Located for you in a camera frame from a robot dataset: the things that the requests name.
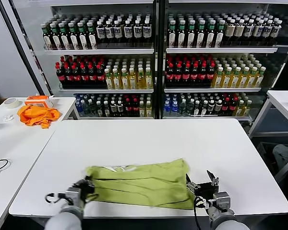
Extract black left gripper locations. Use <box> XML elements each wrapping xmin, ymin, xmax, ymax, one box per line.
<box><xmin>73</xmin><ymin>176</ymin><xmax>96</xmax><ymax>205</ymax></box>

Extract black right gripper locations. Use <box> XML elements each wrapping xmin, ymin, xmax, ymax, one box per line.
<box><xmin>186</xmin><ymin>170</ymin><xmax>220</xmax><ymax>201</ymax></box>

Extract light green t-shirt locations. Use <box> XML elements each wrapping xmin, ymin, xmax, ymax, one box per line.
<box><xmin>84</xmin><ymin>157</ymin><xmax>199</xmax><ymax>211</ymax></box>

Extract white side table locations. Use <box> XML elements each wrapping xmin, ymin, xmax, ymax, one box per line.
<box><xmin>0</xmin><ymin>97</ymin><xmax>77</xmax><ymax>230</ymax></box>

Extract small red-cap cola bottle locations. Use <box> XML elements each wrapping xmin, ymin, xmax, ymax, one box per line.
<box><xmin>229</xmin><ymin>97</ymin><xmax>238</xmax><ymax>115</ymax></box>
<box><xmin>124</xmin><ymin>95</ymin><xmax>132</xmax><ymax>116</ymax></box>
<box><xmin>132</xmin><ymin>95</ymin><xmax>139</xmax><ymax>116</ymax></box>
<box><xmin>222</xmin><ymin>97</ymin><xmax>230</xmax><ymax>115</ymax></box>

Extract crumpled orange cloth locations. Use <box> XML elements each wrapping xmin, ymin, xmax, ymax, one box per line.
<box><xmin>17</xmin><ymin>105</ymin><xmax>61</xmax><ymax>129</ymax></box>

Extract grey bag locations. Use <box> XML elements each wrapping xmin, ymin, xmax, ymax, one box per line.
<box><xmin>272</xmin><ymin>144</ymin><xmax>288</xmax><ymax>168</ymax></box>

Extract orange and white box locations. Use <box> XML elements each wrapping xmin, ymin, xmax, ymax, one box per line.
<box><xmin>24</xmin><ymin>95</ymin><xmax>54</xmax><ymax>109</ymax></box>

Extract masking tape roll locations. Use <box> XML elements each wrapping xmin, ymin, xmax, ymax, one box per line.
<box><xmin>3</xmin><ymin>97</ymin><xmax>22</xmax><ymax>110</ymax></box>

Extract white table grey legs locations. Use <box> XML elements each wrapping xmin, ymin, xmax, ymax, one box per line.
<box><xmin>248</xmin><ymin>90</ymin><xmax>288</xmax><ymax>184</ymax></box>

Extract drinks shelf unit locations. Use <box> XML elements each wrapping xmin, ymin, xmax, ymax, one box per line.
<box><xmin>159</xmin><ymin>0</ymin><xmax>288</xmax><ymax>123</ymax></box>
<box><xmin>12</xmin><ymin>0</ymin><xmax>160</xmax><ymax>120</ymax></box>

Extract green-cap dark tea bottle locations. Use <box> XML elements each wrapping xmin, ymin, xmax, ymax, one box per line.
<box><xmin>207</xmin><ymin>20</ymin><xmax>216</xmax><ymax>48</ymax></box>
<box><xmin>168</xmin><ymin>20</ymin><xmax>177</xmax><ymax>48</ymax></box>
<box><xmin>67</xmin><ymin>22</ymin><xmax>79</xmax><ymax>50</ymax></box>
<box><xmin>188</xmin><ymin>20</ymin><xmax>197</xmax><ymax>48</ymax></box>
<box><xmin>76</xmin><ymin>22</ymin><xmax>88</xmax><ymax>50</ymax></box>
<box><xmin>216</xmin><ymin>20</ymin><xmax>226</xmax><ymax>48</ymax></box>
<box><xmin>58</xmin><ymin>22</ymin><xmax>70</xmax><ymax>50</ymax></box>
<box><xmin>86</xmin><ymin>22</ymin><xmax>97</xmax><ymax>50</ymax></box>
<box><xmin>42</xmin><ymin>22</ymin><xmax>53</xmax><ymax>50</ymax></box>
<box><xmin>49</xmin><ymin>22</ymin><xmax>61</xmax><ymax>50</ymax></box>
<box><xmin>178</xmin><ymin>20</ymin><xmax>187</xmax><ymax>48</ymax></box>
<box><xmin>197</xmin><ymin>20</ymin><xmax>206</xmax><ymax>48</ymax></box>

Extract black slanted pole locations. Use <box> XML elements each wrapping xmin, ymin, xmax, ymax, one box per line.
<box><xmin>0</xmin><ymin>0</ymin><xmax>48</xmax><ymax>96</ymax></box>

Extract white-cap blue-label dark bottle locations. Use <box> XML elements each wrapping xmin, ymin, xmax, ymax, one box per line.
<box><xmin>96</xmin><ymin>20</ymin><xmax>105</xmax><ymax>45</ymax></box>
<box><xmin>263</xmin><ymin>19</ymin><xmax>273</xmax><ymax>46</ymax></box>
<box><xmin>271</xmin><ymin>19</ymin><xmax>283</xmax><ymax>46</ymax></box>
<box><xmin>113</xmin><ymin>20</ymin><xmax>121</xmax><ymax>45</ymax></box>
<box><xmin>244</xmin><ymin>19</ymin><xmax>254</xmax><ymax>46</ymax></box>
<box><xmin>123</xmin><ymin>20</ymin><xmax>133</xmax><ymax>45</ymax></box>
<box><xmin>253</xmin><ymin>19</ymin><xmax>264</xmax><ymax>46</ymax></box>
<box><xmin>142</xmin><ymin>19</ymin><xmax>151</xmax><ymax>45</ymax></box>
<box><xmin>104</xmin><ymin>20</ymin><xmax>114</xmax><ymax>45</ymax></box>
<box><xmin>133</xmin><ymin>20</ymin><xmax>143</xmax><ymax>45</ymax></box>

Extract white-cap beige-label bottle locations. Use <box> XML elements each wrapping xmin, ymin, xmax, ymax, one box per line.
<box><xmin>225</xmin><ymin>19</ymin><xmax>235</xmax><ymax>46</ymax></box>
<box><xmin>235</xmin><ymin>19</ymin><xmax>245</xmax><ymax>46</ymax></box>

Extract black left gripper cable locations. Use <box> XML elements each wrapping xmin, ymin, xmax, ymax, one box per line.
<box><xmin>85</xmin><ymin>194</ymin><xmax>99</xmax><ymax>205</ymax></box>

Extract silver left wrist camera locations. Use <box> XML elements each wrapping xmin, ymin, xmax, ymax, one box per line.
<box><xmin>65</xmin><ymin>186</ymin><xmax>82</xmax><ymax>206</ymax></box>

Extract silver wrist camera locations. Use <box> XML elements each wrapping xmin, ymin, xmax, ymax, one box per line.
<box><xmin>212</xmin><ymin>191</ymin><xmax>231</xmax><ymax>211</ymax></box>
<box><xmin>65</xmin><ymin>186</ymin><xmax>82</xmax><ymax>206</ymax></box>

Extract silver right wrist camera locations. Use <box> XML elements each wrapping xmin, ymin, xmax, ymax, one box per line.
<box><xmin>212</xmin><ymin>191</ymin><xmax>231</xmax><ymax>211</ymax></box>

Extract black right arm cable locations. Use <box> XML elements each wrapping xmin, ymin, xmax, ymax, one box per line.
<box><xmin>193</xmin><ymin>196</ymin><xmax>207</xmax><ymax>230</ymax></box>

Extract black left camera cable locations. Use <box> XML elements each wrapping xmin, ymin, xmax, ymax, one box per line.
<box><xmin>45</xmin><ymin>192</ymin><xmax>66</xmax><ymax>205</ymax></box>

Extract thin black table cable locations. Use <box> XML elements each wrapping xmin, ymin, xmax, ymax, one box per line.
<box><xmin>0</xmin><ymin>148</ymin><xmax>13</xmax><ymax>175</ymax></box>

